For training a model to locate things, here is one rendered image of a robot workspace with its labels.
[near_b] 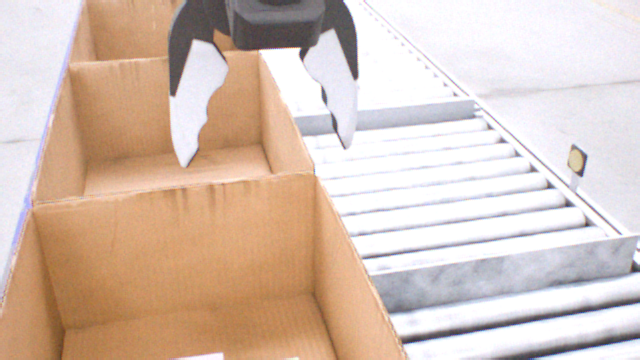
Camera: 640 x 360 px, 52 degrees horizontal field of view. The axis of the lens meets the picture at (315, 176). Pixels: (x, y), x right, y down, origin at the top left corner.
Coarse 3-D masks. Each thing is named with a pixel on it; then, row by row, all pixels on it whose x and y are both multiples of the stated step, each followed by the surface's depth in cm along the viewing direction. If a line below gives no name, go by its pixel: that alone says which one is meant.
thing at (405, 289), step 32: (480, 256) 96; (512, 256) 97; (544, 256) 99; (576, 256) 100; (608, 256) 102; (384, 288) 94; (416, 288) 96; (448, 288) 97; (480, 288) 99; (512, 288) 101
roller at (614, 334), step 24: (600, 312) 95; (624, 312) 94; (456, 336) 91; (480, 336) 90; (504, 336) 90; (528, 336) 91; (552, 336) 91; (576, 336) 92; (600, 336) 93; (624, 336) 93
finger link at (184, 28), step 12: (192, 0) 38; (180, 12) 38; (192, 12) 39; (204, 12) 39; (180, 24) 39; (192, 24) 39; (204, 24) 39; (168, 36) 40; (180, 36) 39; (192, 36) 39; (204, 36) 39; (168, 48) 39; (180, 48) 39; (168, 60) 40; (180, 60) 40; (180, 72) 40
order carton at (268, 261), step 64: (128, 192) 66; (192, 192) 67; (256, 192) 69; (320, 192) 68; (64, 256) 67; (128, 256) 69; (192, 256) 71; (256, 256) 73; (320, 256) 72; (0, 320) 50; (64, 320) 71; (128, 320) 73; (192, 320) 73; (256, 320) 73; (320, 320) 73; (384, 320) 50
